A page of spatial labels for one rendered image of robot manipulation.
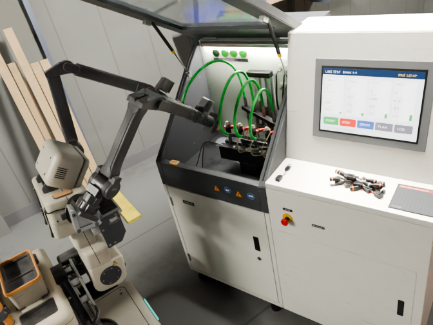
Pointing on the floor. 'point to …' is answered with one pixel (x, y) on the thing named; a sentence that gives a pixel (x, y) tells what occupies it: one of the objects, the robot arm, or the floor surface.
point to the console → (382, 279)
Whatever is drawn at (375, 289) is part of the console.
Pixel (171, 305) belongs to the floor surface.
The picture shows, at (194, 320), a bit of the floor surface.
